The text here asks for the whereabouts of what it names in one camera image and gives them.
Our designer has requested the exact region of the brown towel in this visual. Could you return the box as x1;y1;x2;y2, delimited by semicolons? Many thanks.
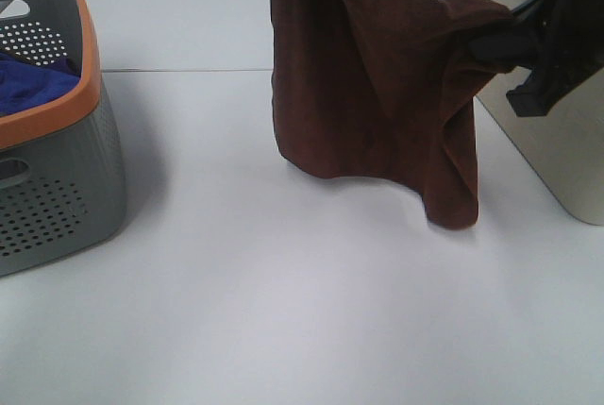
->
270;0;512;229

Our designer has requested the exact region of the beige basket with grey rim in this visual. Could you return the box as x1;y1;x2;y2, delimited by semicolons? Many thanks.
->
478;0;603;226

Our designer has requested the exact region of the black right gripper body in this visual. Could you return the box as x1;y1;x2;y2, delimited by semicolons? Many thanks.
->
506;0;603;117

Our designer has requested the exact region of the blue towel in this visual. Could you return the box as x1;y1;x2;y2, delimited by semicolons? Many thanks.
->
1;52;80;117

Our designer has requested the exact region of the grey basket with orange rim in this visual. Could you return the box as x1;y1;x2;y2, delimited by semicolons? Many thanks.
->
1;0;126;276

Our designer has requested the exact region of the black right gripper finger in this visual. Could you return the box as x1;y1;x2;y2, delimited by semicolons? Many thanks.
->
467;24;542;70

